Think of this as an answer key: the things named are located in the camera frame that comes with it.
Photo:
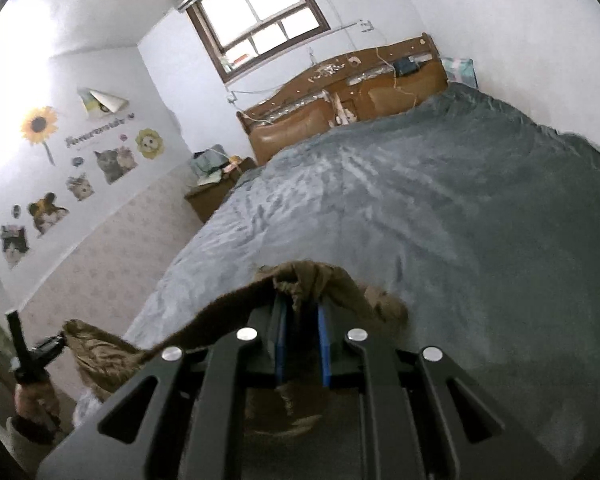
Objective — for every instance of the teal folded clothes pile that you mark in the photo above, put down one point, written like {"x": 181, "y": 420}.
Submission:
{"x": 207, "y": 166}

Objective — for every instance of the brown framed window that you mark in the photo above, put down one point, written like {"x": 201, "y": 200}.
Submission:
{"x": 239, "y": 35}

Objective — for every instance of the tabby kitten wall sticker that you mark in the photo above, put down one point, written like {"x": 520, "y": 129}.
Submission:
{"x": 80, "y": 187}

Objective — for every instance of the black device on headboard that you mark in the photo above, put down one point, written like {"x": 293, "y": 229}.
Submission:
{"x": 404, "y": 67}

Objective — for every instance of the brown wooden headboard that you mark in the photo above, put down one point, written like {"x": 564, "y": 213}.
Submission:
{"x": 351, "y": 87}

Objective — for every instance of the grey plush bed blanket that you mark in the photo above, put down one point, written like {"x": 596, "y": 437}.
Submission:
{"x": 484, "y": 223}

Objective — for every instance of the person's left hand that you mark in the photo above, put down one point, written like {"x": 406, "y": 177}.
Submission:
{"x": 39, "y": 403}

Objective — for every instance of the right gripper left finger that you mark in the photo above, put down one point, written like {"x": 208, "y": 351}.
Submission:
{"x": 181, "y": 417}

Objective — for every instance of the brown puffer jacket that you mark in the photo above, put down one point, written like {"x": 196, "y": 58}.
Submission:
{"x": 284, "y": 412}

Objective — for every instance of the calico cat wall sticker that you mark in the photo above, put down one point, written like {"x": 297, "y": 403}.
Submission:
{"x": 45, "y": 213}

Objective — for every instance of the brown wooden nightstand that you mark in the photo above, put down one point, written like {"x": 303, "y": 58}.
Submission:
{"x": 206, "y": 199}

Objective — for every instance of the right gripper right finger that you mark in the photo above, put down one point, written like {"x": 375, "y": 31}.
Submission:
{"x": 421, "y": 415}

